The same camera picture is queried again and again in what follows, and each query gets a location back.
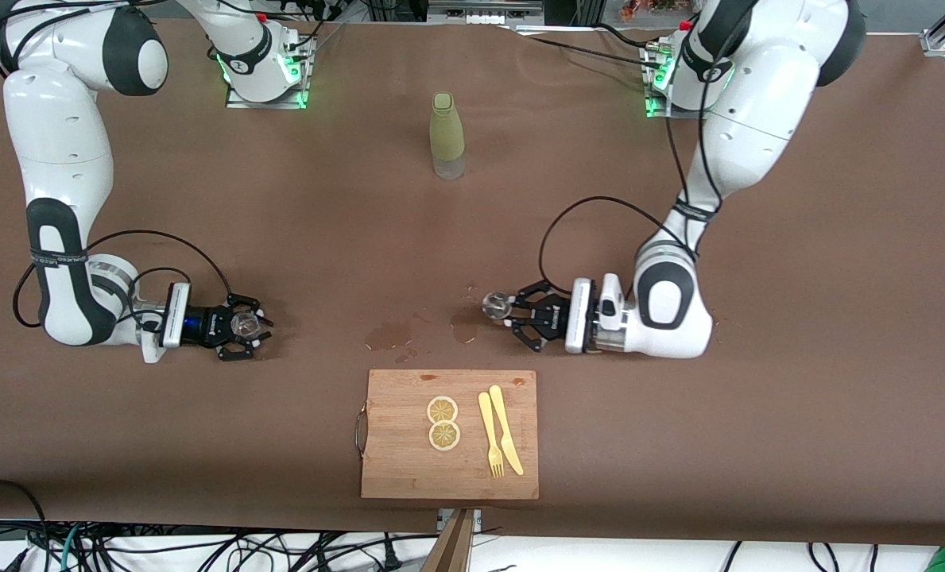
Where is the wooden post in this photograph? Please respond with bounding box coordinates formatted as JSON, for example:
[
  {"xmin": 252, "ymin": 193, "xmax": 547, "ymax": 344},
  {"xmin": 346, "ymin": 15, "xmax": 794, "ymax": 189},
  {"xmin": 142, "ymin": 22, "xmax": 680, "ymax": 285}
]
[{"xmin": 423, "ymin": 508, "xmax": 474, "ymax": 572}]

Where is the teal floor cable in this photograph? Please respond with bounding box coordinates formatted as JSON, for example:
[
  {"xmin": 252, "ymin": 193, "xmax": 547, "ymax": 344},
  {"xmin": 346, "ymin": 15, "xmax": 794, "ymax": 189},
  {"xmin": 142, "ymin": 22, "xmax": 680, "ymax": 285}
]
[{"xmin": 39, "ymin": 528, "xmax": 99, "ymax": 572}]

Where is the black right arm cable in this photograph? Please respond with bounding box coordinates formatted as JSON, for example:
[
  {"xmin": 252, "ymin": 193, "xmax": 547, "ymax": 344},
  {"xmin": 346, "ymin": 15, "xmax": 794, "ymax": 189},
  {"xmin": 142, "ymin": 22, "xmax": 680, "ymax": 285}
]
[{"xmin": 0, "ymin": 0, "xmax": 234, "ymax": 330}]

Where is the yellow plastic fork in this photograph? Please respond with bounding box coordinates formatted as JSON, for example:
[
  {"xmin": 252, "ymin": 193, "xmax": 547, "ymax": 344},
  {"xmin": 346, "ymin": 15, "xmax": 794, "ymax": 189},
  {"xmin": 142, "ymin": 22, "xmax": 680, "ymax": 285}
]
[{"xmin": 478, "ymin": 391, "xmax": 505, "ymax": 479}]

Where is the grey metal rack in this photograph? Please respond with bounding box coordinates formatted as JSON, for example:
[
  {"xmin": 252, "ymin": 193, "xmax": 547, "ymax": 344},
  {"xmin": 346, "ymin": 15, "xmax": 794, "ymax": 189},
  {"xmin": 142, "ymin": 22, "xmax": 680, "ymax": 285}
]
[{"xmin": 428, "ymin": 0, "xmax": 544, "ymax": 26}]

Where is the metal table bracket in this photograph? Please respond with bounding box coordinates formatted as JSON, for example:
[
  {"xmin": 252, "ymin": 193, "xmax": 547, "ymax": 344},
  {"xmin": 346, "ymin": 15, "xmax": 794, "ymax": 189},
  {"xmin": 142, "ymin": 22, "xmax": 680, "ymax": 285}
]
[{"xmin": 437, "ymin": 508, "xmax": 483, "ymax": 535}]

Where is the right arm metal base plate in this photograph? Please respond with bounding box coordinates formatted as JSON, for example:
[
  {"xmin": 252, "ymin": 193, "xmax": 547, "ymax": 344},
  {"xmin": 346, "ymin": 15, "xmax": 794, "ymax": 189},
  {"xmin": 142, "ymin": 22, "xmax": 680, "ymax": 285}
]
[{"xmin": 226, "ymin": 36, "xmax": 312, "ymax": 110}]

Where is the brown table cover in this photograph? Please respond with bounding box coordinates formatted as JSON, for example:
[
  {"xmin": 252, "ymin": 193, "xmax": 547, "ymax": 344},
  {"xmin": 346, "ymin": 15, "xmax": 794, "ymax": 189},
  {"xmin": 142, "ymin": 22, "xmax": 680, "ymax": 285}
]
[{"xmin": 0, "ymin": 14, "xmax": 945, "ymax": 549}]

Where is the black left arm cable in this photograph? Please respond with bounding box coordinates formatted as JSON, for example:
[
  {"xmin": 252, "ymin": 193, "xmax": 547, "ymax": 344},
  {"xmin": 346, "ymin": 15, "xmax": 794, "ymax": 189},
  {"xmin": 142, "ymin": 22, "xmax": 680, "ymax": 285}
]
[{"xmin": 540, "ymin": 0, "xmax": 759, "ymax": 299}]

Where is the black cable on table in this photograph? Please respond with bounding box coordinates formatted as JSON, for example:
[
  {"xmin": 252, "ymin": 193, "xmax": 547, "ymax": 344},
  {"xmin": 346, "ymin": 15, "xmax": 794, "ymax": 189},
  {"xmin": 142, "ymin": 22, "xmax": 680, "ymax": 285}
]
[{"xmin": 512, "ymin": 30, "xmax": 665, "ymax": 74}]

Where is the green sleeved glass bottle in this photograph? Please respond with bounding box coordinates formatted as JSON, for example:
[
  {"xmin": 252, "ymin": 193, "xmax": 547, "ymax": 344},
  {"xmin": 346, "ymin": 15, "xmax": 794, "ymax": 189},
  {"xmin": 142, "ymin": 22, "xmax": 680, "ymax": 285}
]
[{"xmin": 429, "ymin": 92, "xmax": 467, "ymax": 180}]

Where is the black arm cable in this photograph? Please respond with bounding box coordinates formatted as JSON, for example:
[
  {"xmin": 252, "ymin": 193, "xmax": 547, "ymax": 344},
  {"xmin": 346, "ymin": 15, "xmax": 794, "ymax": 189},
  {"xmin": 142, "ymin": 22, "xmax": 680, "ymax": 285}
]
[
  {"xmin": 540, "ymin": 0, "xmax": 759, "ymax": 299},
  {"xmin": 0, "ymin": 0, "xmax": 234, "ymax": 330}
]

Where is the black floor cable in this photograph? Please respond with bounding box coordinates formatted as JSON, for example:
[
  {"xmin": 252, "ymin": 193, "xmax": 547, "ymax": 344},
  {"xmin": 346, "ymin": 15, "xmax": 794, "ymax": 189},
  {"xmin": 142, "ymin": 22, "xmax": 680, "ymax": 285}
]
[{"xmin": 0, "ymin": 479, "xmax": 50, "ymax": 572}]

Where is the wooden cutting board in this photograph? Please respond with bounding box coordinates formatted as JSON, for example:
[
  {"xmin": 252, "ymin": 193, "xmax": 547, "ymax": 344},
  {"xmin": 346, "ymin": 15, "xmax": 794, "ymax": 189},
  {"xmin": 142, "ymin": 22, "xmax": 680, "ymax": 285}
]
[{"xmin": 354, "ymin": 369, "xmax": 540, "ymax": 501}]

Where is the yellow plastic knife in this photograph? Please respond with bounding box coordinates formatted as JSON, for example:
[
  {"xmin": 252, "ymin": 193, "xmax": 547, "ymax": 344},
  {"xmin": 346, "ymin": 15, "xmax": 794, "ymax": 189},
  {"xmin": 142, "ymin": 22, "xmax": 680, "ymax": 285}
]
[{"xmin": 489, "ymin": 385, "xmax": 525, "ymax": 476}]

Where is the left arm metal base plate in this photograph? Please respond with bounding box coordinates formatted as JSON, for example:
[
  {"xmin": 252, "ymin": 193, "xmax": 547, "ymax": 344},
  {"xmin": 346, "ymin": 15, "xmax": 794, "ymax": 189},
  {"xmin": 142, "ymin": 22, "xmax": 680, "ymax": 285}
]
[{"xmin": 643, "ymin": 44, "xmax": 711, "ymax": 120}]

